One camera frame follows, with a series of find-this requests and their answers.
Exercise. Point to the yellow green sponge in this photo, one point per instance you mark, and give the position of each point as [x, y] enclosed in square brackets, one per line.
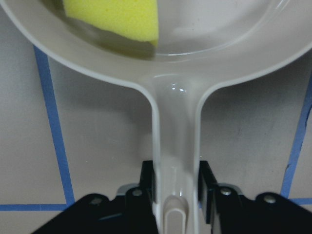
[125, 27]

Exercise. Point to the beige plastic dustpan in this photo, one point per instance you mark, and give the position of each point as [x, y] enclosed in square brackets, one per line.
[203, 45]

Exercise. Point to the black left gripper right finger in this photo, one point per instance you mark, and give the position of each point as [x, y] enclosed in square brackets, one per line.
[208, 196]

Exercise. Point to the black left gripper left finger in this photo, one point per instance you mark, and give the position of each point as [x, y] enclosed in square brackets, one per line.
[148, 179]

